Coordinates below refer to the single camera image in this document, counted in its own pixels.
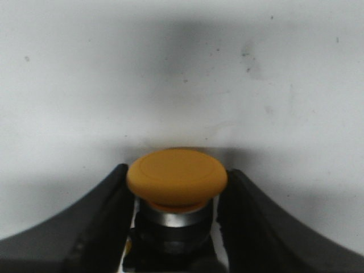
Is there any yellow push button switch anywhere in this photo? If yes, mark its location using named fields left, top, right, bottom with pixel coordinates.
left=121, top=148, right=228, bottom=272

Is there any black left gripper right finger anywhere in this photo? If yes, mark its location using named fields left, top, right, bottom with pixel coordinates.
left=217, top=169, right=363, bottom=272

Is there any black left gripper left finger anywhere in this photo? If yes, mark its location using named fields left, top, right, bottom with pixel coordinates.
left=1, top=164, right=134, bottom=272

